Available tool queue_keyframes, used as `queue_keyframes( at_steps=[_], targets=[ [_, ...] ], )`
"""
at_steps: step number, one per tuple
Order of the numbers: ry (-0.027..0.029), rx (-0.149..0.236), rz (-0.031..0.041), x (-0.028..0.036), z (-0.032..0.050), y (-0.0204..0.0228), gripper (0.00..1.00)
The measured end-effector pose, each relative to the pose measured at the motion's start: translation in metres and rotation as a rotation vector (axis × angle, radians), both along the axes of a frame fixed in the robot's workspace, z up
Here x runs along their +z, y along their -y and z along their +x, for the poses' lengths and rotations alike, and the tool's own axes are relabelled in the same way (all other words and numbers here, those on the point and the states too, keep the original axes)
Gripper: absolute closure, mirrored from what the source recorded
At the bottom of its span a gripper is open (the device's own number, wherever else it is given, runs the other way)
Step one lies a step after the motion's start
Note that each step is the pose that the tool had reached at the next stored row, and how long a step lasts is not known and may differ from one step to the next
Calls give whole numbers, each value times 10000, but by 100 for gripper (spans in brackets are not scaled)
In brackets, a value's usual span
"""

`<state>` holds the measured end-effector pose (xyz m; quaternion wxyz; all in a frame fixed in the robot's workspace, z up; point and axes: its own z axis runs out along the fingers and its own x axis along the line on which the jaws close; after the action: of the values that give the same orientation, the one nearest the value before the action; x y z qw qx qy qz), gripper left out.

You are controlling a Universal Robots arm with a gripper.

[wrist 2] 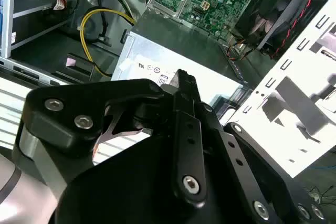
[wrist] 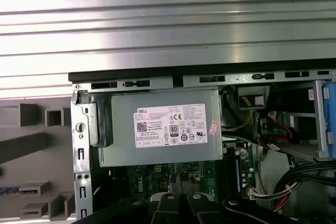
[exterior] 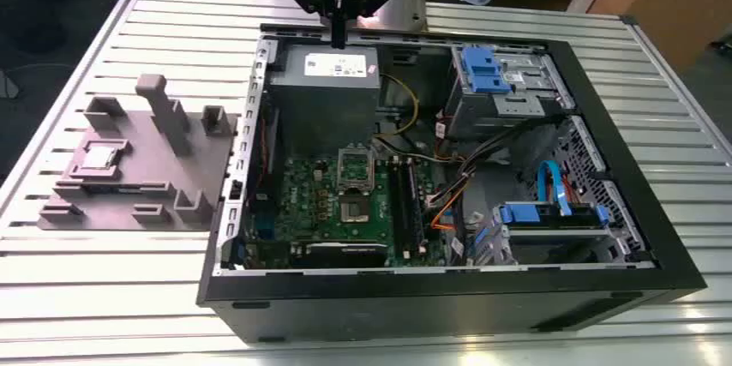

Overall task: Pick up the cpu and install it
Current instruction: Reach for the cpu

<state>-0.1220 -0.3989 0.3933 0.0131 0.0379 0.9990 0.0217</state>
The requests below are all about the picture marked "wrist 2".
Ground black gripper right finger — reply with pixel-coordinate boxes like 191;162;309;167
186;73;328;224

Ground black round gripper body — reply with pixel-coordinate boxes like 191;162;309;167
54;131;257;224

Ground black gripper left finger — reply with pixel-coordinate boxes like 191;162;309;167
20;68;209;206

